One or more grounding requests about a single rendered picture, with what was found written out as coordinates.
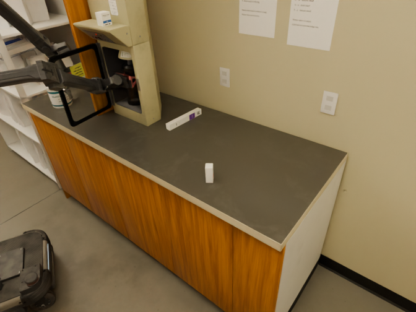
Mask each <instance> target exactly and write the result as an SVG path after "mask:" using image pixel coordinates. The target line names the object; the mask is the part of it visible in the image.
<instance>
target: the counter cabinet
mask: <svg viewBox="0 0 416 312"><path fill-rule="evenodd" d="M30 115H31V117H32V119H33V122H34V124H35V126H36V129H37V131H38V133H39V135H40V138H41V141H42V143H43V145H44V147H45V150H46V152H47V154H48V156H49V158H50V161H51V164H52V166H53V168H54V170H55V173H56V175H57V177H58V180H59V182H60V184H61V187H62V189H63V191H64V194H65V196H66V198H69V197H71V196H72V197H73V198H75V199H76V200H78V201H79V202H80V203H81V204H83V205H84V206H86V207H87V208H88V209H90V210H91V211H92V212H93V213H95V214H96V215H98V216H99V217H100V218H101V219H103V220H104V221H105V222H106V223H108V224H109V225H111V226H112V227H113V228H115V229H116V230H117V231H119V232H120V233H121V234H123V235H124V236H125V237H126V238H128V239H129V240H131V241H132V242H133V243H135V244H136V245H138V247H140V248H141V249H143V250H144V251H145V252H146V253H148V254H149V255H151V256H152V257H153V258H154V259H156V260H157V261H158V262H160V263H161V264H163V265H164V266H165V267H166V268H168V269H169V270H171V271H172V272H173V273H174V274H176V275H177V276H178V277H180V278H181V279H183V280H184V281H185V282H186V283H188V284H189V285H190V286H192V287H193V288H195V289H196V290H197V291H198V292H199V293H201V294H202V295H204V296H205V297H206V298H208V299H209V300H210V301H211V302H213V303H214V304H216V305H217V306H218V307H219V308H221V309H222V310H224V311H225V312H291V311H292V310H293V307H294V306H295V304H296V302H297V301H298V299H299V297H300V295H301V294H302V292H303V290H304V289H305V287H306V285H307V283H308V281H309V280H310V278H311V276H312V275H313V273H314V271H315V269H316V268H317V266H318V262H319V257H320V255H321V251H322V248H323V244H324V239H325V237H326V233H327V228H328V226H329V221H330V219H331V215H332V210H333V208H334V203H335V201H336V197H337V192H338V190H339V185H340V181H341V179H342V174H343V172H344V167H345V163H346V161H347V160H346V161H345V162H344V164H343V165H342V166H341V168H340V169H339V171H338V172H337V173H336V175H335V176H334V177H333V179H332V180H331V182H330V183H329V185H328V186H327V188H326V189H325V190H324V192H323V193H322V195H321V196H320V197H319V199H318V200H317V201H316V203H315V204H314V206H313V207H312V208H311V210H310V211H309V212H308V214H307V216H306V217H305V218H304V220H303V221H302V223H301V224H300V225H299V227H298V228H297V229H296V231H295V233H294V234H293V235H292V237H291V238H290V239H289V241H288V242H287V244H286V245H285V246H284V248H283V249H282V251H281V252H280V251H277V250H276V249H274V248H272V247H271V246H269V245H267V244H265V243H263V242H261V241H260V240H258V239H256V238H255V237H253V236H251V235H249V234H247V233H245V232H244V231H242V230H240V229H239V228H236V227H234V226H233V225H231V224H229V223H228V222H226V221H224V220H222V219H220V218H218V217H217V216H215V215H213V214H211V213H210V212H208V211H206V210H204V209H202V208H201V207H199V206H197V205H195V204H193V203H192V202H190V201H188V200H186V199H185V198H183V197H181V196H179V195H177V194H175V193H174V192H172V191H170V190H169V189H167V188H164V187H163V186H161V185H159V184H158V183H156V182H154V181H152V180H150V179H148V178H147V177H145V176H143V175H141V174H140V173H138V172H136V171H134V170H132V169H131V168H129V167H127V166H126V165H123V164H122V163H120V162H118V161H116V160H115V159H113V158H111V157H109V156H107V155H105V154H104V153H102V152H100V151H99V150H97V149H94V148H93V147H91V146H89V145H88V144H86V143H84V142H82V141H80V140H78V139H77V138H75V137H73V136H72V135H70V134H68V133H66V132H64V131H62V130H61V129H59V128H57V127H56V126H53V125H52V124H50V123H48V122H46V121H45V120H43V119H41V118H39V117H37V116H35V115H34V114H32V113H31V112H30Z"/></svg>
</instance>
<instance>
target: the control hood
mask: <svg viewBox="0 0 416 312"><path fill-rule="evenodd" d="M73 25H74V26H75V27H77V28H78V29H79V30H81V31H82V32H84V31H83V30H87V31H91V32H96V33H102V34H104V35H105V36H106V37H108V38H109V39H110V40H112V41H113V42H115V43H114V44H117V45H122V46H127V47H131V46H132V40H131V34H130V29H129V26H128V25H124V24H117V23H112V25H108V26H105V27H102V26H99V25H98V24H97V20H95V19H89V20H84V21H80V22H76V23H73ZM84 33H85V32H84ZM85 34H86V35H88V34H87V33H85ZM88 36H89V37H90V38H92V37H91V36H90V35H88ZM92 39H94V38H92Z"/></svg>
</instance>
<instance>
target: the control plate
mask: <svg viewBox="0 0 416 312"><path fill-rule="evenodd" d="M83 31H84V32H85V33H87V34H88V35H90V36H91V37H92V38H94V39H97V40H101V39H102V41H107V42H110V43H115V42H113V41H112V40H110V39H109V38H108V37H106V36H105V35H104V34H102V33H96V32H91V31H87V30H83ZM100 35H101V36H100ZM95 37H97V38H95ZM98 37H100V38H101V39H99V38H98ZM105 39H106V40H105Z"/></svg>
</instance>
